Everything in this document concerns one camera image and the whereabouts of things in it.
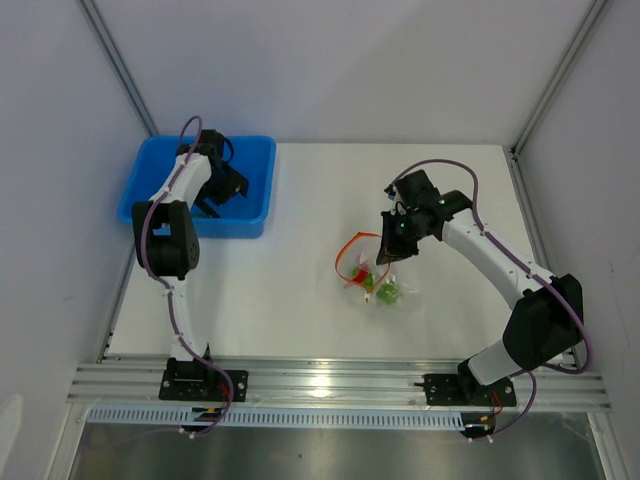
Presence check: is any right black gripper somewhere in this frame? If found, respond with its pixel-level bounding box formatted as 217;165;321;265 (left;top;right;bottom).
377;210;431;266

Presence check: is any red chili pepper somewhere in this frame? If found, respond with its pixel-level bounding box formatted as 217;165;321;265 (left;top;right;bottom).
351;267;374;288

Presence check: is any clear zip top bag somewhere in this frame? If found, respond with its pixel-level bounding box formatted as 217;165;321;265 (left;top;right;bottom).
334;231;422;316

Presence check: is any green grape bunch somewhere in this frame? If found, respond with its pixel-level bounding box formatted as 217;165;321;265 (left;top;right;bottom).
376;281;402;305

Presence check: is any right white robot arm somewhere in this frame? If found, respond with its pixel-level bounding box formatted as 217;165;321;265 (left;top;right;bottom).
377;190;587;404

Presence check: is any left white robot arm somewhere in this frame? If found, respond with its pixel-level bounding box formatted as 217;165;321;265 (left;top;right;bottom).
132;129;249;400

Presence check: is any blue plastic bin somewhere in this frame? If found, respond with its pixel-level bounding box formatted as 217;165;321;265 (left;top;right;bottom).
117;135;277;239

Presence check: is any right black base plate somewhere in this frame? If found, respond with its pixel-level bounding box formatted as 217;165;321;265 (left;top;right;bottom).
414;373;517;407

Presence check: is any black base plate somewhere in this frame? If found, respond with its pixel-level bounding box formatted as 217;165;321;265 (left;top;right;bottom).
158;358;230;402
414;373;517;407

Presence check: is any right aluminium frame post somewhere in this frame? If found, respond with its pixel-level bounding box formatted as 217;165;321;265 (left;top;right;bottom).
509;0;613;161

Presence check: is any aluminium frame post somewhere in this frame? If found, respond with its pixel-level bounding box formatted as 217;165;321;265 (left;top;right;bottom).
76;0;159;136
509;0;613;161

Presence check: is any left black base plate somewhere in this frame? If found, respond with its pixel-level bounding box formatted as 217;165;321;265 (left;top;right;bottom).
158;358;230;402

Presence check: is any aluminium mounting rail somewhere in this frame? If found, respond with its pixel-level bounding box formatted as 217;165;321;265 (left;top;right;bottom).
67;356;612;413

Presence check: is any white slotted cable duct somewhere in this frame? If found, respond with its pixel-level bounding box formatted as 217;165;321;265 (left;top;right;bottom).
87;405;464;431

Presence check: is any left aluminium frame post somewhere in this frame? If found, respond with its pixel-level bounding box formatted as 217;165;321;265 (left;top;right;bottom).
76;0;159;136

